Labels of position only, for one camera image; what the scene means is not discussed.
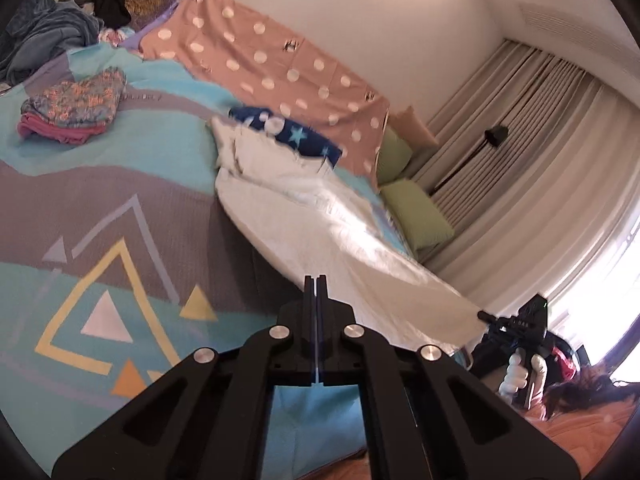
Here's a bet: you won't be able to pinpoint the small green pillow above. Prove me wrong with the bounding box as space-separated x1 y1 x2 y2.
376 127 415 186

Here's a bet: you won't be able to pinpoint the navy star print garment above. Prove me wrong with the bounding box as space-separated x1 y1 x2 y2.
229 105 346 168

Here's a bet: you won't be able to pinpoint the person's right hand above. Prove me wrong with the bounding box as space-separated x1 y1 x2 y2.
500 352 549 406

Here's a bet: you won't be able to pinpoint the floral folded clothes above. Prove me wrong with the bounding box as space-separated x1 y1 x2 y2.
20 67 127 128

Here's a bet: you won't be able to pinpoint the blue-grey fleece blanket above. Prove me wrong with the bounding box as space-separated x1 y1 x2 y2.
0 0 103 86

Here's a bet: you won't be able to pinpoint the large green pillow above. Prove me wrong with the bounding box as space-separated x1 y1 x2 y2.
380 180 456 256

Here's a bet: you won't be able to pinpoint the pink polka dot sheet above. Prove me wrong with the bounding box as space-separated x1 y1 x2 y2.
137 0 391 193

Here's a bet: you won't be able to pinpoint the black floor lamp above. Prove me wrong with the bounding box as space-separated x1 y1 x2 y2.
432 126 509 193

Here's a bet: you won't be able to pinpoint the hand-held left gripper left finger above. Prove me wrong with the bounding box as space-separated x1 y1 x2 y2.
50 275 318 480

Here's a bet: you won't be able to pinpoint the purple floral pillow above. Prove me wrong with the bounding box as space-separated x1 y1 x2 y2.
107 0 196 36

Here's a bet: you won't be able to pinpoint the white long-sleeve shirt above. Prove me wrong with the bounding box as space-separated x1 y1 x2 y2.
210 115 496 356

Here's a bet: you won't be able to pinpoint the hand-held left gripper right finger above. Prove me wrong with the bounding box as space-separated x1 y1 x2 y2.
317 275 585 480

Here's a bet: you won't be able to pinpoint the beige curtain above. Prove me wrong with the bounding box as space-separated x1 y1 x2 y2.
400 40 640 361

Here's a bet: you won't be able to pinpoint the pink folded garment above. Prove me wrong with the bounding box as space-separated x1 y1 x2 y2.
17 114 108 147

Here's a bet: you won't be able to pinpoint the turquoise grey bed cover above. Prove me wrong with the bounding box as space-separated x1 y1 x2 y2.
0 42 471 476

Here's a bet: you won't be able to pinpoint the tan pillow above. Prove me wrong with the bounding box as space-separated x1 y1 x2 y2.
387 105 441 148

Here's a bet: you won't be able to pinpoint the person's body in orange clothing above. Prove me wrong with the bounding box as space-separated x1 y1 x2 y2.
525 342 638 461

